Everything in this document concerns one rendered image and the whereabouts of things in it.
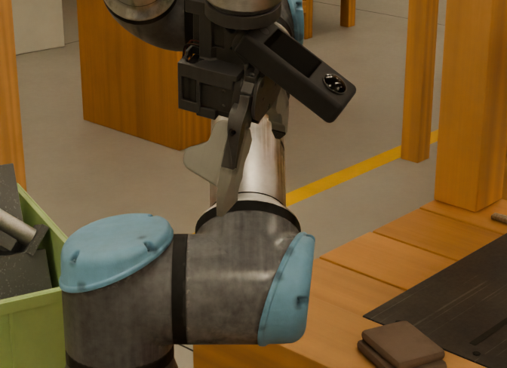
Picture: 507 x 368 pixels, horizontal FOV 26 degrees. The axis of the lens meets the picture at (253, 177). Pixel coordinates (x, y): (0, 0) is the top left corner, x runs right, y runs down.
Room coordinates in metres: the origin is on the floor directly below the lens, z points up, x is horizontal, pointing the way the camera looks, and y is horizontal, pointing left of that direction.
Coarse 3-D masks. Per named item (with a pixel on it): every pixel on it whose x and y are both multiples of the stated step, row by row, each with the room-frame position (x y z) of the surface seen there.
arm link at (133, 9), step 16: (112, 0) 1.31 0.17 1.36; (128, 0) 1.28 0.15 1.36; (144, 0) 1.28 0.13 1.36; (160, 0) 1.31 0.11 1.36; (176, 0) 1.33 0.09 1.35; (112, 16) 1.34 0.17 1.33; (128, 16) 1.31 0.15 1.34; (144, 16) 1.31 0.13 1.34; (160, 16) 1.32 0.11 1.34; (176, 16) 1.34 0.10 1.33; (144, 32) 1.34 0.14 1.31; (160, 32) 1.34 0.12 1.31; (176, 32) 1.35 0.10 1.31; (176, 48) 1.37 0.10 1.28
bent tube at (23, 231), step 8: (0, 216) 1.52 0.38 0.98; (8, 216) 1.53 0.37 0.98; (0, 224) 1.52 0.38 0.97; (8, 224) 1.52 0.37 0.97; (16, 224) 1.53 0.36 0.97; (24, 224) 1.54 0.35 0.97; (8, 232) 1.52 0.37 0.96; (16, 232) 1.52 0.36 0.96; (24, 232) 1.52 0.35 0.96; (32, 232) 1.53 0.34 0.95; (24, 240) 1.52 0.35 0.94
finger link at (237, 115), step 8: (240, 96) 0.98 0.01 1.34; (248, 96) 0.98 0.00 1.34; (240, 104) 0.98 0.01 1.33; (248, 104) 0.98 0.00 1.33; (232, 112) 0.98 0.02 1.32; (240, 112) 0.97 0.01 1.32; (248, 112) 0.98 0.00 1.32; (232, 120) 0.97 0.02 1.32; (240, 120) 0.97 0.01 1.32; (248, 120) 0.98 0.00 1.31; (232, 128) 0.97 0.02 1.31; (240, 128) 0.97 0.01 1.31; (232, 136) 0.97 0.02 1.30; (240, 136) 0.97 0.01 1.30; (232, 144) 0.97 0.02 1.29; (240, 144) 0.97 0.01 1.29; (224, 152) 0.98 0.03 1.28; (232, 152) 0.97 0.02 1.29; (224, 160) 0.97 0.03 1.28; (232, 160) 0.97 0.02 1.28; (232, 168) 0.97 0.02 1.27
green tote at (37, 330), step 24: (24, 192) 1.68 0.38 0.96; (24, 216) 1.66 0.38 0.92; (48, 216) 1.58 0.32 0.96; (48, 240) 1.55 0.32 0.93; (48, 264) 1.56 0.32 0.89; (0, 312) 1.28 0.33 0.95; (24, 312) 1.30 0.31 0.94; (48, 312) 1.32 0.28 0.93; (0, 336) 1.29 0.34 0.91; (24, 336) 1.30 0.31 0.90; (48, 336) 1.32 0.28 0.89; (0, 360) 1.29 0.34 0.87; (24, 360) 1.30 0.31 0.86; (48, 360) 1.32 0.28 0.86
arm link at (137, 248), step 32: (96, 224) 1.06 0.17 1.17; (128, 224) 1.05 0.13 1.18; (160, 224) 1.04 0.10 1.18; (64, 256) 1.01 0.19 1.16; (96, 256) 0.99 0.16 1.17; (128, 256) 0.98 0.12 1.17; (160, 256) 1.01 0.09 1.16; (64, 288) 1.00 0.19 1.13; (96, 288) 0.98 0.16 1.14; (128, 288) 0.98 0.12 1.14; (160, 288) 0.99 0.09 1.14; (64, 320) 1.01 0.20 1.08; (96, 320) 0.98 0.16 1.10; (128, 320) 0.98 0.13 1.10; (160, 320) 0.98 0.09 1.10; (96, 352) 0.98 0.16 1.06; (128, 352) 0.98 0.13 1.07; (160, 352) 1.00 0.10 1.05
